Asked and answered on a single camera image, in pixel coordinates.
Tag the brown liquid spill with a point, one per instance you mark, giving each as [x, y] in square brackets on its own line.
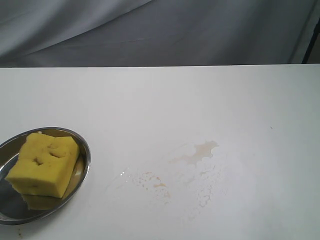
[186, 178]

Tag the yellow sponge block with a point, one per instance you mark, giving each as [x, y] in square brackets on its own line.
[45, 165]

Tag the grey fabric backdrop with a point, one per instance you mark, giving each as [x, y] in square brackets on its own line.
[154, 33]

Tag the round stainless steel pan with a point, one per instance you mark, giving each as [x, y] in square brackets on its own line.
[16, 208]

